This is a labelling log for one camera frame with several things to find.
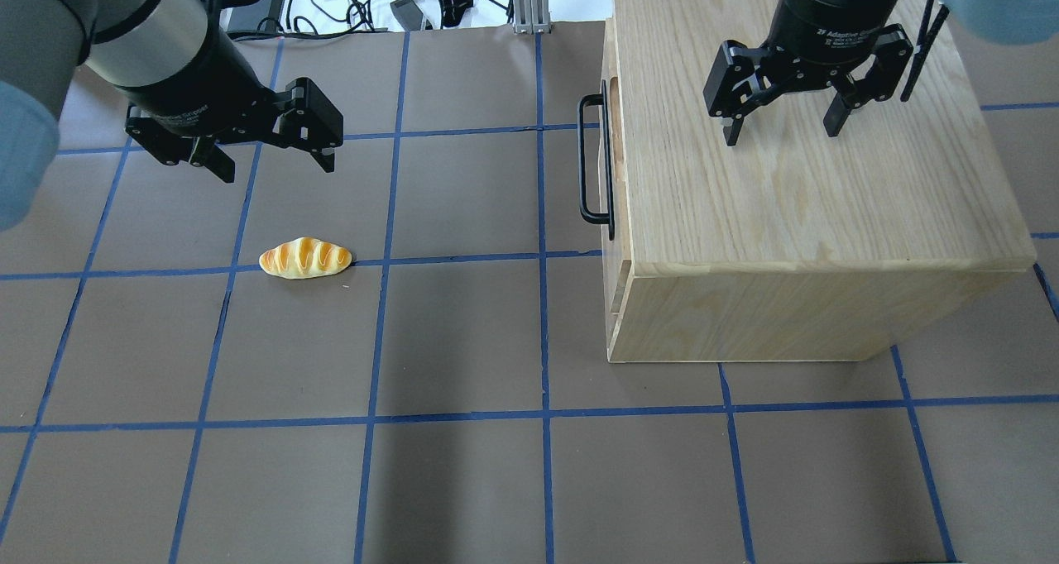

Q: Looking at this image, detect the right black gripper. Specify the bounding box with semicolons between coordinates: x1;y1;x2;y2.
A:
703;0;914;147

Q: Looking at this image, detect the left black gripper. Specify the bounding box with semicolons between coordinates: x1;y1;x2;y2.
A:
120;26;344;184

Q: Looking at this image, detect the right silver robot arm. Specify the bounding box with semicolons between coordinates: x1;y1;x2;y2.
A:
703;0;1057;146

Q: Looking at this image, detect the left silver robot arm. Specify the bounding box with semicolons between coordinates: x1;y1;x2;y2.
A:
1;0;343;230

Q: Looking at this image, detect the light wooden drawer cabinet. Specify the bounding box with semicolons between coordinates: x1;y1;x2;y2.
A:
602;0;1037;363

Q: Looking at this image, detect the black power adapter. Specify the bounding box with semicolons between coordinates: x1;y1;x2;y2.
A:
227;0;285;40

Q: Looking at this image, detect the orange toy bread loaf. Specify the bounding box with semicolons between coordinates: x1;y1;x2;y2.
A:
258;237;354;280

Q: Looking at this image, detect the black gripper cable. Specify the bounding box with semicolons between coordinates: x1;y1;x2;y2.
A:
900;0;949;103

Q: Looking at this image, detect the black upper drawer handle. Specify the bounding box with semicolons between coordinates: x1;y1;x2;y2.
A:
578;80;616;241

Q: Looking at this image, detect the aluminium frame post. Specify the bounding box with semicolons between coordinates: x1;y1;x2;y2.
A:
510;0;552;34

